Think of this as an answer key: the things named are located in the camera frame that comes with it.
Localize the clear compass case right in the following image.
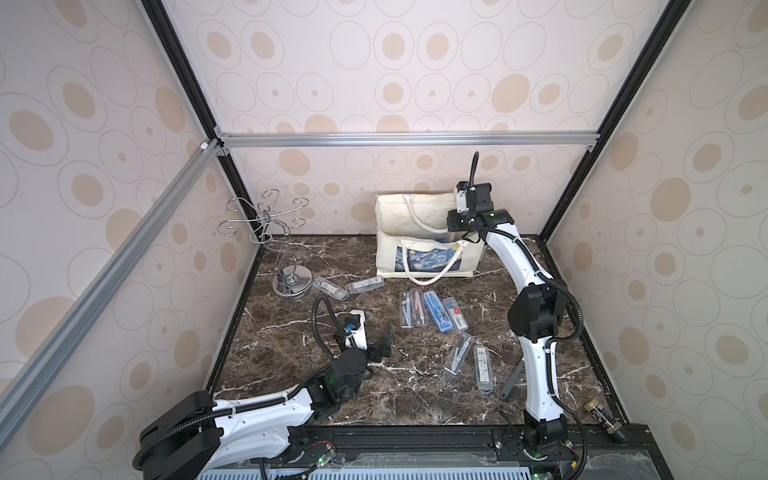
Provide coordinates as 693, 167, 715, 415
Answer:
474, 344, 494, 395

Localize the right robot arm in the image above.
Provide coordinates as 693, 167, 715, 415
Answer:
447, 153, 583, 459

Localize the red label clear case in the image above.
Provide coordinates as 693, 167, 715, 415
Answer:
442, 297, 469, 331

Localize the pink compass case upper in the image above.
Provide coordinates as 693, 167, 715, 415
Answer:
411, 289, 428, 327

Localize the long barcode clear case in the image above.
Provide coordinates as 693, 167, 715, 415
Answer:
346, 276, 385, 295

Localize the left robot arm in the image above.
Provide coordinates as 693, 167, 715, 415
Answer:
132, 294, 392, 479

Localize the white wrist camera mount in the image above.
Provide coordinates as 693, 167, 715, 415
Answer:
342, 310, 367, 350

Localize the light blue compass case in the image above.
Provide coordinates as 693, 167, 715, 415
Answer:
399, 291, 413, 329

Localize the chrome wire cup rack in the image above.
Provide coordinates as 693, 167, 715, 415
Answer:
217, 188, 313, 299

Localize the silver aluminium left rail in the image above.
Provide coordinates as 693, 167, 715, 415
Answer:
1, 138, 223, 448

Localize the cream canvas tote bag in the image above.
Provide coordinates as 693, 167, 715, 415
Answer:
375, 193, 485, 286

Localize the silver aluminium crossbar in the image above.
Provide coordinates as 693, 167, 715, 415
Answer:
220, 130, 600, 148

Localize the clear case near rack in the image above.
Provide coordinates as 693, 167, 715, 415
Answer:
313, 277, 349, 301

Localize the blue compass clear case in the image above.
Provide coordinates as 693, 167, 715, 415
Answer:
423, 291, 453, 333

